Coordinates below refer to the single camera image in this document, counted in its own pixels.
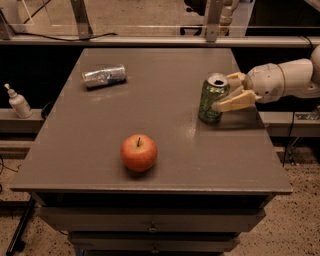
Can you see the grey drawer cabinet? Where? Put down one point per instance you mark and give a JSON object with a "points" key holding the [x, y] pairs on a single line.
{"points": [[124, 165]]}

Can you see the right metal bracket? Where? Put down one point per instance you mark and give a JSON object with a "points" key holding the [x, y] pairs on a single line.
{"points": [[214, 10]]}

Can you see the left metal bracket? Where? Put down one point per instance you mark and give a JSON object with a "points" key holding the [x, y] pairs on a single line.
{"points": [[82, 21]]}

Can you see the green soda can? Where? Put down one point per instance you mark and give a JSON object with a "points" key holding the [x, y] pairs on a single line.
{"points": [[214, 88]]}

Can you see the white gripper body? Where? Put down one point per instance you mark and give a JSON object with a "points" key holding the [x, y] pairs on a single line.
{"points": [[265, 81]]}

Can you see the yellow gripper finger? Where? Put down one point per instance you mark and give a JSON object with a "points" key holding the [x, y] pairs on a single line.
{"points": [[238, 99], [236, 80]]}

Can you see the black floor stand leg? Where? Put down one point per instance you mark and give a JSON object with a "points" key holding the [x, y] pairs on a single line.
{"points": [[17, 244]]}

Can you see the silver blue can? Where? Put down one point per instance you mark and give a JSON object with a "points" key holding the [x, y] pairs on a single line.
{"points": [[105, 76]]}

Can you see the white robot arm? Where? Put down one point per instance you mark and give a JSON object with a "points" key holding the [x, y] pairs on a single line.
{"points": [[302, 77]]}

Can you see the red apple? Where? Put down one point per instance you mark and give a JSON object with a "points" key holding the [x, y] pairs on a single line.
{"points": [[139, 153]]}

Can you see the metal bracket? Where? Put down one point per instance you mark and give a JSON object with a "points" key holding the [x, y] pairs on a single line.
{"points": [[214, 10], [82, 21]]}

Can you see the white pump bottle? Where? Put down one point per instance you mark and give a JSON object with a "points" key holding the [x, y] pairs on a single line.
{"points": [[18, 103]]}

